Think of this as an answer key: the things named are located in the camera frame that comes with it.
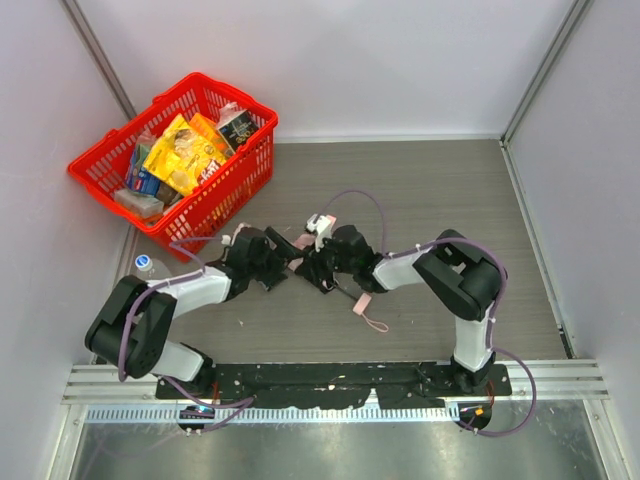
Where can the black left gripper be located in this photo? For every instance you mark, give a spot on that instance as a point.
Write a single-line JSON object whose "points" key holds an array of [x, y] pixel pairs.
{"points": [[270, 255]]}

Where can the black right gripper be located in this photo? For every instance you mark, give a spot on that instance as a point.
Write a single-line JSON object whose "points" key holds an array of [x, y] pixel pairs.
{"points": [[317, 262]]}

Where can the pink folding umbrella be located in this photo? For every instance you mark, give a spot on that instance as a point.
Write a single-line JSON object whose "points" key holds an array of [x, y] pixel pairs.
{"points": [[362, 260]]}

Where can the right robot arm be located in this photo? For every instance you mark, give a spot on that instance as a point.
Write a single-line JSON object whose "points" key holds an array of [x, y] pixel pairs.
{"points": [[462, 275]]}

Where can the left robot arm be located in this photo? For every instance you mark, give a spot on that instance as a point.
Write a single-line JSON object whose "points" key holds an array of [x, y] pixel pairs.
{"points": [[131, 329]]}

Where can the red and white snack packet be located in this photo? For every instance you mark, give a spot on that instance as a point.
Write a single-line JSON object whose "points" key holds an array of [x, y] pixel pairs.
{"points": [[209, 171]]}

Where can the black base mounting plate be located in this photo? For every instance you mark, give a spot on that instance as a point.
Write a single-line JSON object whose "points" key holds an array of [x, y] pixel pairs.
{"points": [[339, 386]]}

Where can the black box with gold print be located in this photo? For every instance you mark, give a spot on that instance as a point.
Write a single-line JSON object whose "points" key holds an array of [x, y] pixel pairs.
{"points": [[237, 129]]}

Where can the red plastic shopping basket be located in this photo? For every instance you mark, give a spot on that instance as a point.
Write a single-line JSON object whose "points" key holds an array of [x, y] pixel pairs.
{"points": [[186, 224]]}

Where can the plastic bottle with blue cap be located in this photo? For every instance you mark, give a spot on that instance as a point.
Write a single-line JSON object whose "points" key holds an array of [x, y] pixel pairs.
{"points": [[148, 268]]}

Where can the yellow snack bag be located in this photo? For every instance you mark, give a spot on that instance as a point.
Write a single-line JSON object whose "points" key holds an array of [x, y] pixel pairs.
{"points": [[178, 156]]}

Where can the clear plastic container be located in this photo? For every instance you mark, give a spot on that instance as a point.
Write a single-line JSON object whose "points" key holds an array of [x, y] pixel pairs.
{"points": [[141, 205]]}

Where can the orange snack box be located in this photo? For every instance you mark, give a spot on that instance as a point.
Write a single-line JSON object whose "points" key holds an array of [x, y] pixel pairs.
{"points": [[207, 129]]}

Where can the blue snack packet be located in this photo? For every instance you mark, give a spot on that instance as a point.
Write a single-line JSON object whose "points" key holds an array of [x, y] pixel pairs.
{"points": [[138, 178]]}

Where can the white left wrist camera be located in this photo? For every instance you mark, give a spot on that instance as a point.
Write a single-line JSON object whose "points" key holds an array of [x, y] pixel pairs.
{"points": [[241, 233]]}

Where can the white slotted cable duct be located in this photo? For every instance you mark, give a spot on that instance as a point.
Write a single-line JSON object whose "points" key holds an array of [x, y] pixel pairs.
{"points": [[184, 413]]}

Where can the aluminium frame rail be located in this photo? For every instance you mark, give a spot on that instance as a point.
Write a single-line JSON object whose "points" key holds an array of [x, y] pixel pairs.
{"points": [[575, 379]]}

